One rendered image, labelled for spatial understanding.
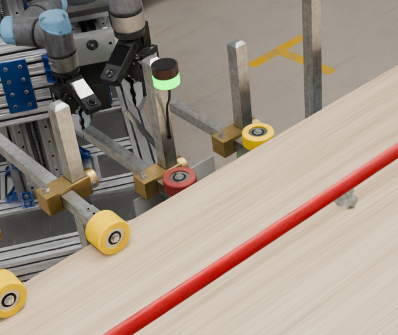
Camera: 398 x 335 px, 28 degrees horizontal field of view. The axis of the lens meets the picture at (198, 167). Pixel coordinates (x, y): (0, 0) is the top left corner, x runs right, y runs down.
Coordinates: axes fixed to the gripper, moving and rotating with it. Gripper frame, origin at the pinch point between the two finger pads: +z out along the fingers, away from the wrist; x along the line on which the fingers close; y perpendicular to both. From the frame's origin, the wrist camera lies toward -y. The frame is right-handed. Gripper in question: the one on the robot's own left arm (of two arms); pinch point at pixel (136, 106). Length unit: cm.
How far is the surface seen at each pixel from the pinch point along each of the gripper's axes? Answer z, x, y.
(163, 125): 1.3, -9.3, -2.9
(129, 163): 14.9, 2.2, -3.8
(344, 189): -74, -93, -98
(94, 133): 14.8, 18.7, 3.7
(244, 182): 10.8, -31.0, -4.2
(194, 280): -74, -89, -108
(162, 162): 12.2, -7.8, -3.4
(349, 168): 11, -51, 10
